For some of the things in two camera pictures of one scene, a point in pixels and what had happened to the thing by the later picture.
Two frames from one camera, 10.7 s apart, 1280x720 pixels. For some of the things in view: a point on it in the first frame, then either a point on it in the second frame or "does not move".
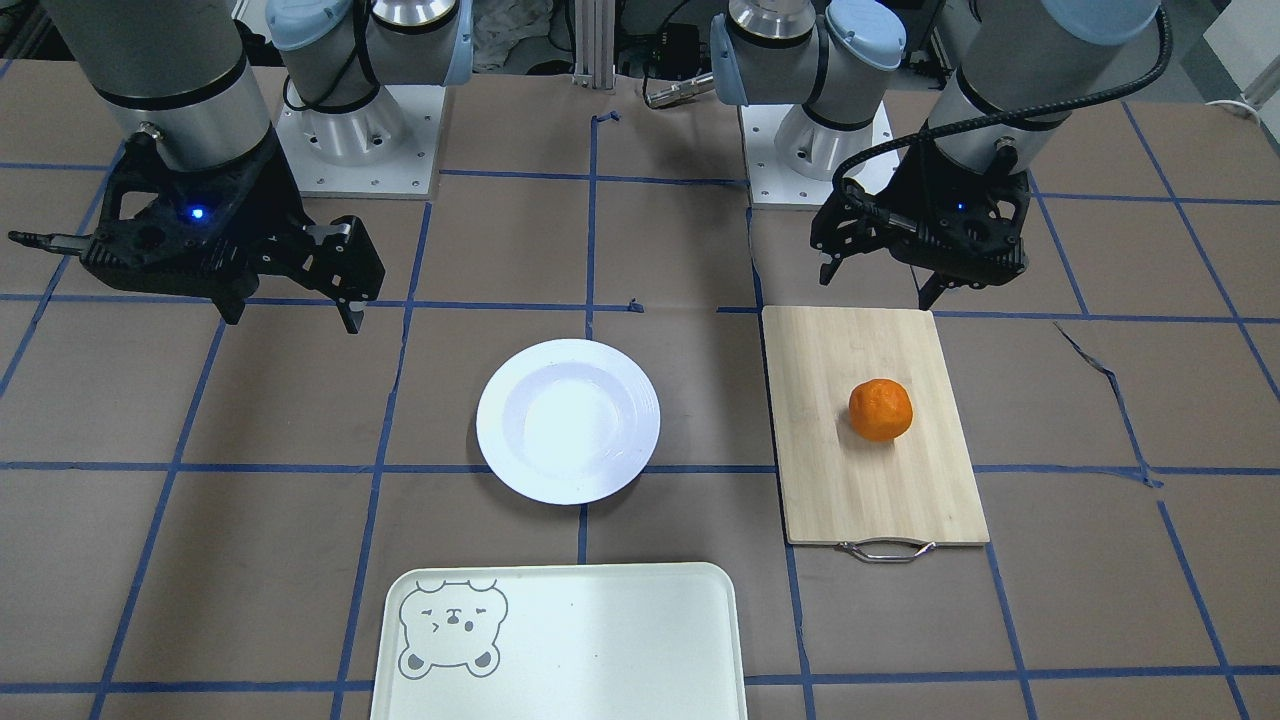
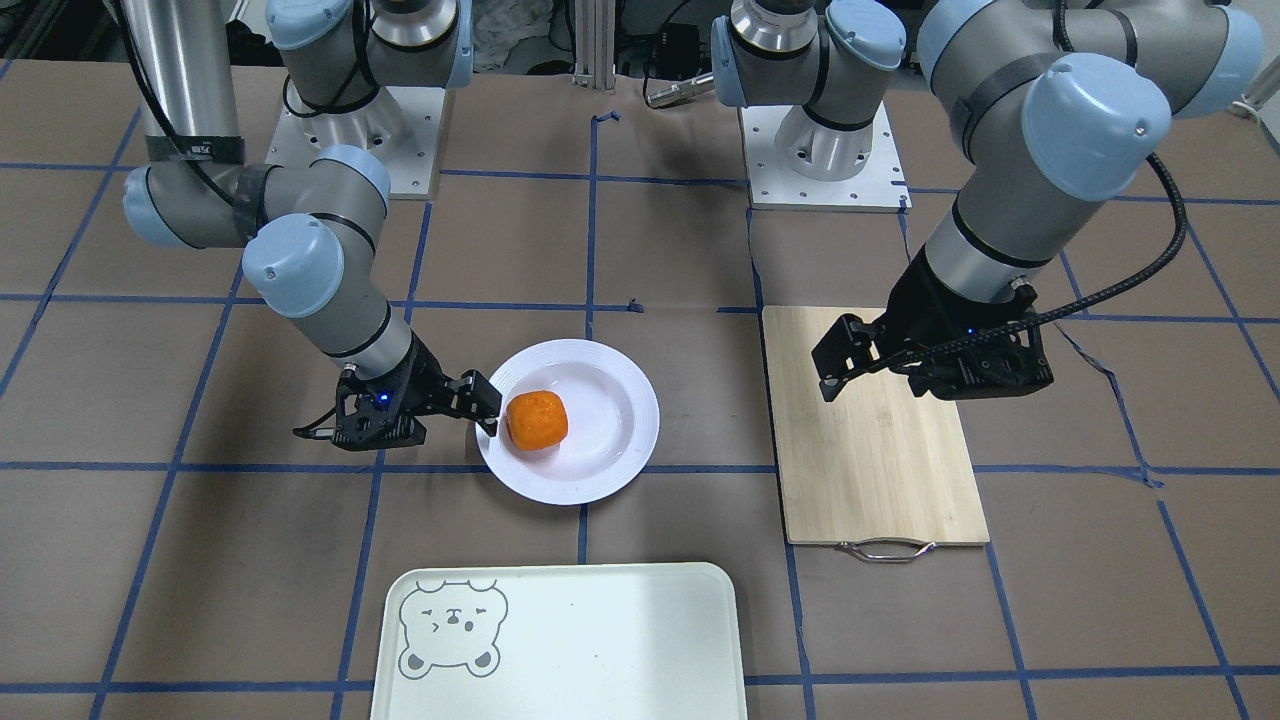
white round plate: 568,421 does not move
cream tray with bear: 560,641 does not move
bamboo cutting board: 882,502 does not move
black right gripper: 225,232 → 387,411
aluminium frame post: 594,44 does not move
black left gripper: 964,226 → 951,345
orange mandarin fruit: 880,409 → 536,419
